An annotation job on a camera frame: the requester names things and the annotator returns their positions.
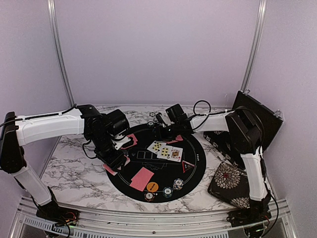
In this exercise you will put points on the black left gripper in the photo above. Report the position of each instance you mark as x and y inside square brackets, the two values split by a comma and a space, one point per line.
[114, 161]

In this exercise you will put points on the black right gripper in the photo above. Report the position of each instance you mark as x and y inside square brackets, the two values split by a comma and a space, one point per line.
[160, 135]

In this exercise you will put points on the red card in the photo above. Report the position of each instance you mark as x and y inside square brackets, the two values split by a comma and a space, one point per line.
[177, 139]
[141, 179]
[129, 142]

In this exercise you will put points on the six of clubs card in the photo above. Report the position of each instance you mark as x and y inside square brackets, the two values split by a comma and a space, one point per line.
[165, 152]

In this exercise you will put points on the seven of clubs card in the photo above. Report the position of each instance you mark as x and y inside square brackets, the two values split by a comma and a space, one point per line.
[156, 146]

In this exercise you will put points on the red triangular marker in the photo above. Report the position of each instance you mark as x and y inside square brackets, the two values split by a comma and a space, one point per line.
[186, 166]

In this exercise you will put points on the red playing card deck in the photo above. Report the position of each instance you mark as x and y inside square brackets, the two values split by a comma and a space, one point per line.
[108, 169]

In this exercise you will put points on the blue orange chip stack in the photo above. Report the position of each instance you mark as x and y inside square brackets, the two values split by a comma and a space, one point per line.
[178, 184]

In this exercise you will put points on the orange big blind button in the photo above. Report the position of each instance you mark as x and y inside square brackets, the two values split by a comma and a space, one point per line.
[152, 187]

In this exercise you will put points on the red chip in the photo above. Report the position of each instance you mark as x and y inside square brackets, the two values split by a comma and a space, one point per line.
[149, 196]

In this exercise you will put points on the face up community card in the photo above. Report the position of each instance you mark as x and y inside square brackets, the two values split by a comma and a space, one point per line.
[176, 154]

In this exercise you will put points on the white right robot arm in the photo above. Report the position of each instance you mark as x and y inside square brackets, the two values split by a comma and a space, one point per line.
[254, 164]

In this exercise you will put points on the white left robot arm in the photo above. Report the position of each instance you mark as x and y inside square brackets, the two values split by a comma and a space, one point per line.
[19, 132]

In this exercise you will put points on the round black poker mat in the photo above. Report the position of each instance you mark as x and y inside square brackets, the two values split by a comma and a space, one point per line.
[165, 171]

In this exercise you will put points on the floral fabric pouch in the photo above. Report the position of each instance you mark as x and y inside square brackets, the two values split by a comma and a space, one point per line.
[230, 185]

